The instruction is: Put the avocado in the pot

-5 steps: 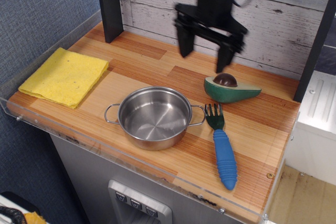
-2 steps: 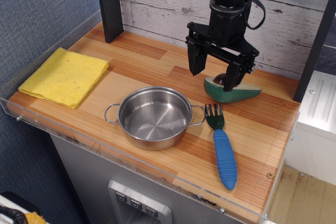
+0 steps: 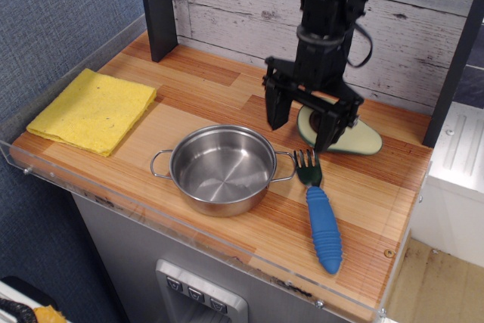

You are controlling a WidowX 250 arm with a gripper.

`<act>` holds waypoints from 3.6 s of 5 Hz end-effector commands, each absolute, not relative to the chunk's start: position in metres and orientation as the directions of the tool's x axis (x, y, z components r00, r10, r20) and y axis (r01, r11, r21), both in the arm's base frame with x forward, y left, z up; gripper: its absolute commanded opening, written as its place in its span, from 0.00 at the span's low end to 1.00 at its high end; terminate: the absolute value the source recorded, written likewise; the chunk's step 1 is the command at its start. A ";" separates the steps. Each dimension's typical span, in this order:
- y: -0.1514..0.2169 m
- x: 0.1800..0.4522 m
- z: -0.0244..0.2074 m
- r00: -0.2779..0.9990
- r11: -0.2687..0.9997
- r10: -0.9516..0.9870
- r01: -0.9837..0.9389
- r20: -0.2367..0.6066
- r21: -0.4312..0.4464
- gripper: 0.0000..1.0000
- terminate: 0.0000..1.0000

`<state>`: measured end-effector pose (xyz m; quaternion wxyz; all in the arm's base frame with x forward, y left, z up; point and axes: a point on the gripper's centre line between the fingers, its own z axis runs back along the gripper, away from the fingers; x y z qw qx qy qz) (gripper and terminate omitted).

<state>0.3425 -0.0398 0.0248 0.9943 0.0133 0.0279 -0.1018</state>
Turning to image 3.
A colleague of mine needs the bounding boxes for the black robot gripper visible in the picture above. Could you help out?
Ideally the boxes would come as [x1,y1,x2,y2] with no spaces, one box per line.
[263,33,365,153]

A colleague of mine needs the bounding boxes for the green toy avocado half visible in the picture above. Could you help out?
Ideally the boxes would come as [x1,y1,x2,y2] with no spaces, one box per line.
[297,106,383,156]

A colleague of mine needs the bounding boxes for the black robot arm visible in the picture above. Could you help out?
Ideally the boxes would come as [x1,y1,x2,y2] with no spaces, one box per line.
[263,0,367,153]

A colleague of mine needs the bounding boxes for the stainless steel pot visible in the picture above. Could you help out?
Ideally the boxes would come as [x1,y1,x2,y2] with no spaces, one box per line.
[150,125,296,217]

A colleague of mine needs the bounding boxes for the white toy sink unit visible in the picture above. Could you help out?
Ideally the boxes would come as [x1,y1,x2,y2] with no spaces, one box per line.
[409,102,483,266]

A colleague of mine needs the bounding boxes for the clear acrylic table guard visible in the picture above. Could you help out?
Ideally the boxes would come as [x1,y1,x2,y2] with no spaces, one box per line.
[1,13,430,306]

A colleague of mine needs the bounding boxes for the yellow folded cloth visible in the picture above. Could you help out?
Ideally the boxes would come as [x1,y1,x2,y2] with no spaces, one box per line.
[26,69,157,157]

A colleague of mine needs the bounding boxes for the grey toy fridge cabinet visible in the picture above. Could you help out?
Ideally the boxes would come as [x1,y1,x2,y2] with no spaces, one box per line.
[74,195,343,322]

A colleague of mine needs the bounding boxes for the silver dispenser button panel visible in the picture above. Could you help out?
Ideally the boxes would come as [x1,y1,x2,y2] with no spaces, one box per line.
[156,259,249,322]

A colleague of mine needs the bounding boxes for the yellow object in corner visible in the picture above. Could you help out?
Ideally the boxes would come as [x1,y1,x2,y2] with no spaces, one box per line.
[33,306,69,323]

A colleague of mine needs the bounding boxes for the blue handled metal fork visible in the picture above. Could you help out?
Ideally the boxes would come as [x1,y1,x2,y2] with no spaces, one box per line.
[293,150,343,275]

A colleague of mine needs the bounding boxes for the black right support post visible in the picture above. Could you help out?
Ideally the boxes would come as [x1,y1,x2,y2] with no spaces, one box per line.
[423,0,483,148]

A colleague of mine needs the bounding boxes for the black braided hose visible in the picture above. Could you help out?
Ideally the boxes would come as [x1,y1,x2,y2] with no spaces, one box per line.
[0,298,39,323]

